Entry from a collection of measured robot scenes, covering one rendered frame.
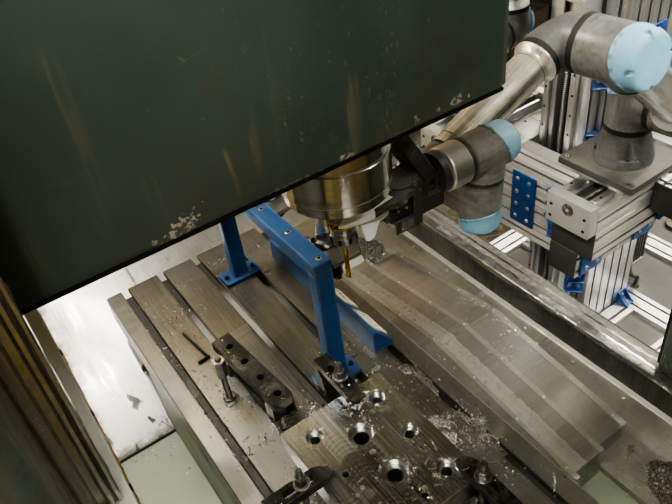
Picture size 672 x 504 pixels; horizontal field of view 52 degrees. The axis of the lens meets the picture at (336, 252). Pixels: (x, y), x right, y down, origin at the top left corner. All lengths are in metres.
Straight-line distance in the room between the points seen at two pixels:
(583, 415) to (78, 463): 1.23
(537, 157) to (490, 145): 0.94
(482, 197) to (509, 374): 0.64
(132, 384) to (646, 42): 1.42
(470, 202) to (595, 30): 0.41
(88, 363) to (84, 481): 1.21
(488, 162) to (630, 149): 0.77
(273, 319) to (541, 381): 0.65
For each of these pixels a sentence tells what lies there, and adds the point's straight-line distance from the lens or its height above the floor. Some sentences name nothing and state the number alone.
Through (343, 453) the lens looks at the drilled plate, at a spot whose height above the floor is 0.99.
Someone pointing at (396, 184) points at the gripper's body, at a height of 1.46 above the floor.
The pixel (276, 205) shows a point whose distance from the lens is 1.45.
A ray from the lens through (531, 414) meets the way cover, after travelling 1.65.
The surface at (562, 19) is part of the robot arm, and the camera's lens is 1.42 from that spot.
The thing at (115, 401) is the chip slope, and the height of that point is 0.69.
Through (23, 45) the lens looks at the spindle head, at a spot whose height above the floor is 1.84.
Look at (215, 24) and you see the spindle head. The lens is 0.66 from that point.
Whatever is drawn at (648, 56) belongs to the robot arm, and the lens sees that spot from 1.36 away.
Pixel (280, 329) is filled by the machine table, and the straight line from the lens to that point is 1.61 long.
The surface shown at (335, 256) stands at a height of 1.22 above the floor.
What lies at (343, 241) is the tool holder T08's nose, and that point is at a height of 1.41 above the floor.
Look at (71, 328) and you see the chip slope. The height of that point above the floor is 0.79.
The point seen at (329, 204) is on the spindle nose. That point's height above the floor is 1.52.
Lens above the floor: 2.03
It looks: 39 degrees down
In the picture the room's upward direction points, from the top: 8 degrees counter-clockwise
